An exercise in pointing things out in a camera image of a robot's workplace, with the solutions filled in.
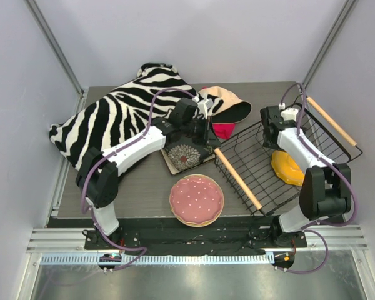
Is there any pink cloth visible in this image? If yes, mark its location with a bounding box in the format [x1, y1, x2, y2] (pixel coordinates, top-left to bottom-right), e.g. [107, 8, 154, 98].
[212, 123, 236, 139]

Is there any beige bucket hat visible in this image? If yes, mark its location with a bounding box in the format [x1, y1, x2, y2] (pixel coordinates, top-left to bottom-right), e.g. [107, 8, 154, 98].
[199, 86, 252, 124]

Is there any black wire dish rack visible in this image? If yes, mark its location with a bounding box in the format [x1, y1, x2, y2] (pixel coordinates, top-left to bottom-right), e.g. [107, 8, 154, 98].
[215, 107, 363, 216]

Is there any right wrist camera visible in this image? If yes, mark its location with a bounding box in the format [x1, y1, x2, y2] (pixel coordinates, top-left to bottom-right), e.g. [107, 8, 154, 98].
[279, 103, 299, 122]

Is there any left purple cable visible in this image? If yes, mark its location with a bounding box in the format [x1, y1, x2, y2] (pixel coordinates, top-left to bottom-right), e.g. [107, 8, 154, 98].
[80, 87, 206, 271]

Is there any white slotted cable duct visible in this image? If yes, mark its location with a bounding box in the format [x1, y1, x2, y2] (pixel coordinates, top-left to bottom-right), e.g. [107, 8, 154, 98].
[40, 252, 274, 266]

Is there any purple dotted plate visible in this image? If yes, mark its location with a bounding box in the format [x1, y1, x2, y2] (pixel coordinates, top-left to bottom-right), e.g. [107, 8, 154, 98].
[169, 174, 224, 207]

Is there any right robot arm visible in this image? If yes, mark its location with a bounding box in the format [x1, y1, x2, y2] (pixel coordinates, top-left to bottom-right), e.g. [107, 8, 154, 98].
[260, 105, 354, 247]

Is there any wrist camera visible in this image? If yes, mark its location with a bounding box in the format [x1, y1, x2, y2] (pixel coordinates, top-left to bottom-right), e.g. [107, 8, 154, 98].
[279, 103, 299, 122]
[197, 99, 214, 119]

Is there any black square plate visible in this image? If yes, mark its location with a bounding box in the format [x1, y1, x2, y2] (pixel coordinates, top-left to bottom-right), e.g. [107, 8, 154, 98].
[161, 132, 214, 175]

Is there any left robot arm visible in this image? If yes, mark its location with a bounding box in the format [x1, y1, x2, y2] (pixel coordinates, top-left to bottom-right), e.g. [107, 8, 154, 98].
[76, 98, 221, 249]

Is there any left wooden rack handle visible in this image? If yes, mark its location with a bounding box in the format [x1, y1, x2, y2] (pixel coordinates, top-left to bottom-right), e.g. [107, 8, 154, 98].
[214, 148, 264, 214]

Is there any yellow cream round plate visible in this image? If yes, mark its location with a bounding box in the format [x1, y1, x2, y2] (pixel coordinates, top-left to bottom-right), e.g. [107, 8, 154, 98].
[171, 201, 224, 228]

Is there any orange dotted plate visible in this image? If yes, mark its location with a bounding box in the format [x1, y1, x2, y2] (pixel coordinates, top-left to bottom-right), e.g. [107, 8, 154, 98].
[176, 214, 220, 228]

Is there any zebra print blanket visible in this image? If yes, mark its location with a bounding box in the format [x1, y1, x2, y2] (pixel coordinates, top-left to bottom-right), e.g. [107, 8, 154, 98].
[49, 62, 225, 174]

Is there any yellow dotted plate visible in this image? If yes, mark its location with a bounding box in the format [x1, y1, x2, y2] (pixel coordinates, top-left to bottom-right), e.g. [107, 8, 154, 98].
[271, 150, 304, 187]

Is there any right wooden rack handle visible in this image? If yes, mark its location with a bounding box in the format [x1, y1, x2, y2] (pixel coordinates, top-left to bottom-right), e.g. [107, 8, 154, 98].
[306, 97, 358, 147]

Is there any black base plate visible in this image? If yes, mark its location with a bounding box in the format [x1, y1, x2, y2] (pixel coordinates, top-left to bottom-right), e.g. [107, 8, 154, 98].
[84, 215, 309, 256]

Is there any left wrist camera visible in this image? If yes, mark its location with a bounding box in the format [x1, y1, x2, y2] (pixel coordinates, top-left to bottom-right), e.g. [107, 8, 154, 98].
[197, 99, 214, 119]

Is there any wooden rack handle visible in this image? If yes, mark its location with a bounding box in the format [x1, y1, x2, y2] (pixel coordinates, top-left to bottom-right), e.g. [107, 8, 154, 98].
[214, 148, 264, 214]
[306, 97, 358, 147]

